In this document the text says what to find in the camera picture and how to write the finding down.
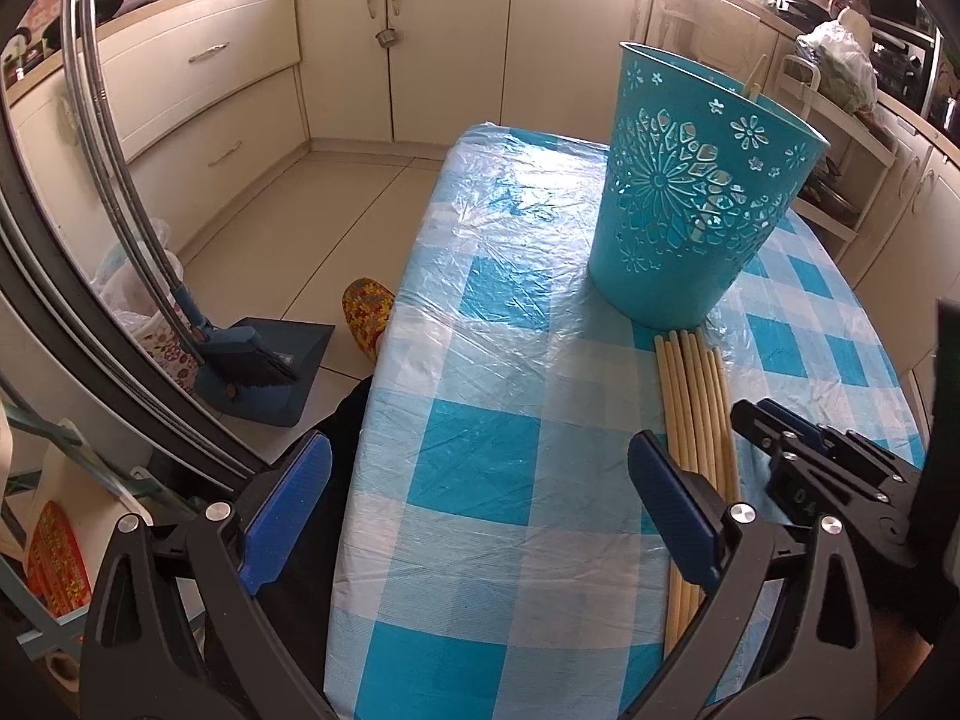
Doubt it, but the cream side cabinet row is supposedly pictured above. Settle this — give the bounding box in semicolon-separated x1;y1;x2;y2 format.
847;105;960;398

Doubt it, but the turquoise perforated plastic basket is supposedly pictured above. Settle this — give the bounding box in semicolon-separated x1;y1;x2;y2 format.
586;41;832;327

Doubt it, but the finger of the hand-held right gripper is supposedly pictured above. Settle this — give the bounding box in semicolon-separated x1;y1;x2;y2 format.
731;397;922;502
765;456;922;569

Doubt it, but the cream drawer cabinet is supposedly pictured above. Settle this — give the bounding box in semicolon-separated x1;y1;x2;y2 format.
7;0;312;263

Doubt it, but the white trolley shelf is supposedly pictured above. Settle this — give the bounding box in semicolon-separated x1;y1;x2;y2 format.
776;52;901;245

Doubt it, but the black curved metal frame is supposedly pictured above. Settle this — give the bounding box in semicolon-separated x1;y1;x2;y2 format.
0;120;282;488

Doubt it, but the person's leg in black trousers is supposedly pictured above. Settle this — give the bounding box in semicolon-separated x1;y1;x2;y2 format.
255;379;372;720

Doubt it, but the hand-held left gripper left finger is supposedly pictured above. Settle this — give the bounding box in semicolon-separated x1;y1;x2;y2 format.
79;431;338;720

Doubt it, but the black toaster oven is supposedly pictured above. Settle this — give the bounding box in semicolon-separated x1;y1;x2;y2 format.
868;15;940;107

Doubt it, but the clear bag of vegetables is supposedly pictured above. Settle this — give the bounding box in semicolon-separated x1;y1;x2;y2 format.
796;9;880;115

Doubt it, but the red patterned board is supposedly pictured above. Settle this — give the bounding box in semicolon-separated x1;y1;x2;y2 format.
25;501;92;616

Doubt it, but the floral slipper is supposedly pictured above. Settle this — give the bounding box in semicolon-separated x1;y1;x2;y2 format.
341;277;396;365

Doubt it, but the blue white checked tablecloth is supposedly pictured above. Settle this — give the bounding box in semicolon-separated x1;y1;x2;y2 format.
322;120;927;720

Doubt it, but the bundle of wooden chopsticks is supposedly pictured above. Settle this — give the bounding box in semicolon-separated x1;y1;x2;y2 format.
654;326;745;650

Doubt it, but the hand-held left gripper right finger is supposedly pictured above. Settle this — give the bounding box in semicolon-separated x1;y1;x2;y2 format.
628;431;878;720

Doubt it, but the blue dustpan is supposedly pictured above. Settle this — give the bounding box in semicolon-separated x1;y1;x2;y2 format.
195;319;336;428

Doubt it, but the cream base cabinet row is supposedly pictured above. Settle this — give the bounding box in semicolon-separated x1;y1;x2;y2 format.
292;0;785;151

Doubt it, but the white plastic bag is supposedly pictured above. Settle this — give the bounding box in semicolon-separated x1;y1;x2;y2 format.
91;219;202;395

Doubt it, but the blue broom with metal handle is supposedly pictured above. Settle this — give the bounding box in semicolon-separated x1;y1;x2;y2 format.
56;0;301;391

